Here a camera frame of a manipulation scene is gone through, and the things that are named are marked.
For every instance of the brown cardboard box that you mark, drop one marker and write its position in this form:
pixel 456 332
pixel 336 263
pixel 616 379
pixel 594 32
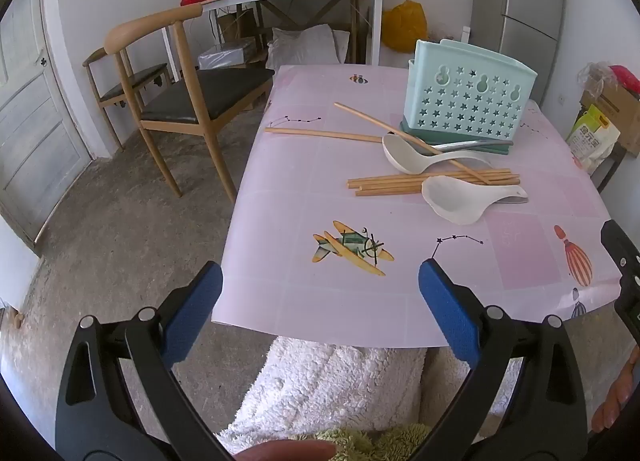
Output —
pixel 622 111

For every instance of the white fleece clothing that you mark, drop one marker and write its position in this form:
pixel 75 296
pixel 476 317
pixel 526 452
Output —
pixel 325 381

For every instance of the dark wooden stool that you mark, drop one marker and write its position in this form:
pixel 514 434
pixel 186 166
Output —
pixel 612 166

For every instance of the white spoon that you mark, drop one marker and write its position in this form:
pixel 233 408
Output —
pixel 450 201
pixel 400 156

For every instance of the white panel door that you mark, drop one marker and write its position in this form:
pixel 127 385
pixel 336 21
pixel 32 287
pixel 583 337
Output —
pixel 35 141

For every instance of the person's right hand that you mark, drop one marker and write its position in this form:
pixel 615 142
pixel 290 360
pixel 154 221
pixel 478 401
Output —
pixel 612 401

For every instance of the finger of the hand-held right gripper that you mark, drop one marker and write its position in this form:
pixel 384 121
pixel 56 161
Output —
pixel 622 246

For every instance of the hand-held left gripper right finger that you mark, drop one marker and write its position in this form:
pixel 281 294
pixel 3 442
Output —
pixel 450 311

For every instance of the white flat panel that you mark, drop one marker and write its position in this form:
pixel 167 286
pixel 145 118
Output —
pixel 467 34

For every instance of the yellow plastic bag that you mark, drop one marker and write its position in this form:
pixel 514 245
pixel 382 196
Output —
pixel 405 26

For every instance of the white sack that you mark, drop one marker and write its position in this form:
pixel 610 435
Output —
pixel 300 48

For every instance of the grey flat box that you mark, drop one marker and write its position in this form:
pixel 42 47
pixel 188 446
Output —
pixel 225 57

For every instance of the clear plastic wrap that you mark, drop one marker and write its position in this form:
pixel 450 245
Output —
pixel 595 76

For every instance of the person's left hand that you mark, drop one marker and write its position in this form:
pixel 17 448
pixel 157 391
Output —
pixel 290 451

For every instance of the silver refrigerator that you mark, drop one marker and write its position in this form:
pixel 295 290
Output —
pixel 530 16

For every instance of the white and green rice bag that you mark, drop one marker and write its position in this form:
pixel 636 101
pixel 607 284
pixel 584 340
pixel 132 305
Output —
pixel 592 138

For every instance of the wooden chair with dark seat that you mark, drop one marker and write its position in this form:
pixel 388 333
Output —
pixel 127 82
pixel 200 96

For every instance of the green fuzzy cloth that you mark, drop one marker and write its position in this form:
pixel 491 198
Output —
pixel 380 441

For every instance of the teal plastic utensil holder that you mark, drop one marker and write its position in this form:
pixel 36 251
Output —
pixel 465 101

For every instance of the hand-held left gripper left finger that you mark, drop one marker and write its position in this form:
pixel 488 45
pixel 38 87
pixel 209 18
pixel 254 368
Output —
pixel 192 311

